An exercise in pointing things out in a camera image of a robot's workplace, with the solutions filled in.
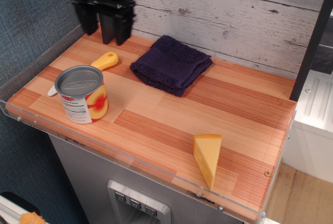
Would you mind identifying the white black device bottom left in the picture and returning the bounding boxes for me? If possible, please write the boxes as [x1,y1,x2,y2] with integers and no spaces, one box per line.
[1,192,40,223]

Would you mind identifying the grey cabinet with dispenser panel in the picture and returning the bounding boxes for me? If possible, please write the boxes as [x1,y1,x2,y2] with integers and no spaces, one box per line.
[50,135,241,223]

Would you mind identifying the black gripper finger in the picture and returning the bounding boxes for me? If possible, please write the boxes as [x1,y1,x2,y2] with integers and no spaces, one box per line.
[72,0,98,35]
[114,14,136,46]

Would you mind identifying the tin can with red-yellow label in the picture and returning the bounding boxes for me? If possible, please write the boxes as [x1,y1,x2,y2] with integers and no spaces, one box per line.
[55,65,109,124]

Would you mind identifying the dark purple cloth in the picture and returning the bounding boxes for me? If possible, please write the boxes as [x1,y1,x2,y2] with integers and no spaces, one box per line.
[130,35,213,97]

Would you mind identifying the yellow cheese wedge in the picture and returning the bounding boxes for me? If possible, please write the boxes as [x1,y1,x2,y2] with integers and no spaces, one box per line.
[193,134,222,191]

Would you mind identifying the white toy sink unit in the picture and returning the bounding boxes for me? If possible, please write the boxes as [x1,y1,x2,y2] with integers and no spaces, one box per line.
[283,71,332,182]

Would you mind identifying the dark frame post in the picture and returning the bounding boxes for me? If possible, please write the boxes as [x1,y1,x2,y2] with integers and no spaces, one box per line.
[99,14,116,44]
[289,0,332,102]

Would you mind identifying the dark left frame post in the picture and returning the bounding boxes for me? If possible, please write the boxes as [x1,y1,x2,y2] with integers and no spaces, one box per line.
[99,14,116,44]

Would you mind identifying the orange object bottom left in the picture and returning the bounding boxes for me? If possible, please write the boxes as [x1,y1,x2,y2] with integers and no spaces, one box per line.
[19,212,46,224]

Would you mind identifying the clear acrylic table guard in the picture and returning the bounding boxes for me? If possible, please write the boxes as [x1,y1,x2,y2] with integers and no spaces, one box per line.
[0,10,297,221]

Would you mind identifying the dark right frame post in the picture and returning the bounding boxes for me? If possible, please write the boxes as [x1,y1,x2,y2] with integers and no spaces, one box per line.
[289,0,332,102]

